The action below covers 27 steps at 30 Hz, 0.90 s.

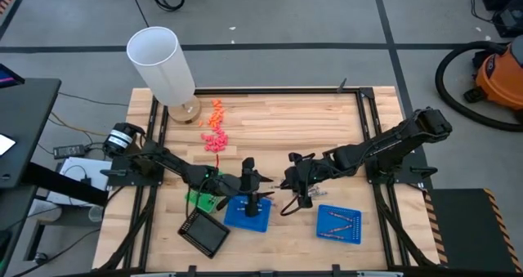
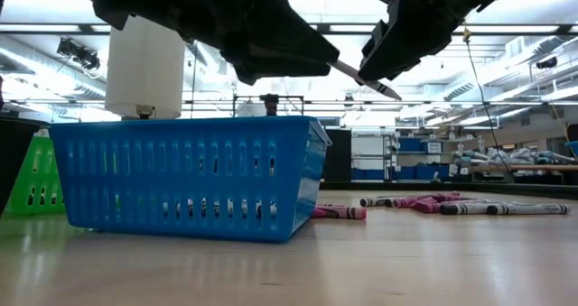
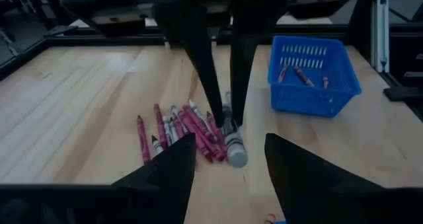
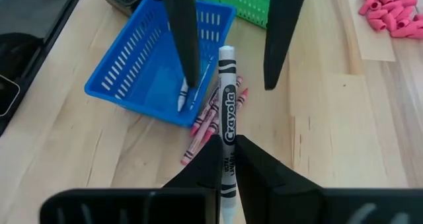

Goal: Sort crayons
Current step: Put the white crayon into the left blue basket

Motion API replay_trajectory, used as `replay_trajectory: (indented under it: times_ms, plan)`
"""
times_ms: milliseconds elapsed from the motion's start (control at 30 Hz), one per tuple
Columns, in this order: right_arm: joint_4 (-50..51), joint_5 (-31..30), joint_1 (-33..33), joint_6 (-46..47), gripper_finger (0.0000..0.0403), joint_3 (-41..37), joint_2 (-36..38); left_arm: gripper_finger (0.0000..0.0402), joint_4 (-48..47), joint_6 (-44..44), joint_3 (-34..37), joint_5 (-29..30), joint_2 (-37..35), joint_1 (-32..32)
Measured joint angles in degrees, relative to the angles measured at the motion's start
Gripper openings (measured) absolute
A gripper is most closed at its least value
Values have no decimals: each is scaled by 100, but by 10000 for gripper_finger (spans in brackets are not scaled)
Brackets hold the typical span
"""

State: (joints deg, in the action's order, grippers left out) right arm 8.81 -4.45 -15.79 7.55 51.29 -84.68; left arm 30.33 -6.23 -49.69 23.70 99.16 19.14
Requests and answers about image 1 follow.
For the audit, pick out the orange shop vacuum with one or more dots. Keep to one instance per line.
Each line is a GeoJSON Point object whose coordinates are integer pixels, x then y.
{"type": "Point", "coordinates": [439, 79]}
{"type": "Point", "coordinates": [502, 77]}

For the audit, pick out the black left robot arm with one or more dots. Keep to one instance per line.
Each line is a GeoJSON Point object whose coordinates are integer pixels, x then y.
{"type": "Point", "coordinates": [180, 168]}

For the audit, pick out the black equipment cases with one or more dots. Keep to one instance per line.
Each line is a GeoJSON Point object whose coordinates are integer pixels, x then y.
{"type": "Point", "coordinates": [508, 19]}

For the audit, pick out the black desk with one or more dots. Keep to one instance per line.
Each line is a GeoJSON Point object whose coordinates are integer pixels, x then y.
{"type": "Point", "coordinates": [28, 117]}

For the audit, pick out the black plastic basket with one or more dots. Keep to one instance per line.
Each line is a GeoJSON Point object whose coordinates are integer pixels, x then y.
{"type": "Point", "coordinates": [204, 233]}

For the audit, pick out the white cylinder table lamp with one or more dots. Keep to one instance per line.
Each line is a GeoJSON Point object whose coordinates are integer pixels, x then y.
{"type": "Point", "coordinates": [161, 64]}

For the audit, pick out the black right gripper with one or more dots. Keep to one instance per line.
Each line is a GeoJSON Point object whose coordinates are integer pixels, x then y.
{"type": "Point", "coordinates": [304, 175]}

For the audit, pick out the blue plastic basket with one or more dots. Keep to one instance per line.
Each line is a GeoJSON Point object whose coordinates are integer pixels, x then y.
{"type": "Point", "coordinates": [355, 211]}
{"type": "Point", "coordinates": [235, 224]}

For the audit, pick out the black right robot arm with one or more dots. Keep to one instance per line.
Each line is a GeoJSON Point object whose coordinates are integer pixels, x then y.
{"type": "Point", "coordinates": [388, 146]}

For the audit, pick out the white paper-wrapped crayon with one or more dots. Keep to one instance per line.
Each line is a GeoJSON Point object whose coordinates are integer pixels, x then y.
{"type": "Point", "coordinates": [241, 208]}
{"type": "Point", "coordinates": [242, 202]}

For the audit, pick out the pink foam earplug pile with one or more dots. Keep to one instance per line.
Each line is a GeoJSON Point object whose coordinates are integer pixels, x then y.
{"type": "Point", "coordinates": [216, 142]}

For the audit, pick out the orange foam earplug pile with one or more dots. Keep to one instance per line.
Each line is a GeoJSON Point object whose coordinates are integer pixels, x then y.
{"type": "Point", "coordinates": [215, 115]}

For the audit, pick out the green plastic basket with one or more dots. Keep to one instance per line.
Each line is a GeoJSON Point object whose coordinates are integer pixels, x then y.
{"type": "Point", "coordinates": [204, 205]}

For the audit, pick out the black aluminium table frame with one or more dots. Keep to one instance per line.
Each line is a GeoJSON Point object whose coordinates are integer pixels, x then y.
{"type": "Point", "coordinates": [278, 91]}

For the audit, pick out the white paper sheet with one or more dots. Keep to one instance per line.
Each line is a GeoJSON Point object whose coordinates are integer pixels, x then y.
{"type": "Point", "coordinates": [5, 144]}

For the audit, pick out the dark tablet screen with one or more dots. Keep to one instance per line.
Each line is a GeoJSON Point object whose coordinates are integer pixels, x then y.
{"type": "Point", "coordinates": [8, 77]}

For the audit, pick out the black power adapter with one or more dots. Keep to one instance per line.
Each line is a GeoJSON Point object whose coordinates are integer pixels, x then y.
{"type": "Point", "coordinates": [68, 151]}

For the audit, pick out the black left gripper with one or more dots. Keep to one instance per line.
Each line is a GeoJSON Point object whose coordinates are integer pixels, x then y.
{"type": "Point", "coordinates": [250, 185]}

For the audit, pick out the black platform striped edge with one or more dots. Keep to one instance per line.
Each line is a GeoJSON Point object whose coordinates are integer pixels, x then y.
{"type": "Point", "coordinates": [470, 228]}

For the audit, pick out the clear plastic cup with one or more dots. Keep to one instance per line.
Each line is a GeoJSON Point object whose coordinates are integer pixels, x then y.
{"type": "Point", "coordinates": [96, 214]}

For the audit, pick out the white cardboard box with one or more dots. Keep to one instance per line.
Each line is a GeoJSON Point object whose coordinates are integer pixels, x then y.
{"type": "Point", "coordinates": [77, 168]}

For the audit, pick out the red crayon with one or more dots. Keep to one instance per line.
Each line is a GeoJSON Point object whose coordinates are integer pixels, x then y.
{"type": "Point", "coordinates": [217, 160]}

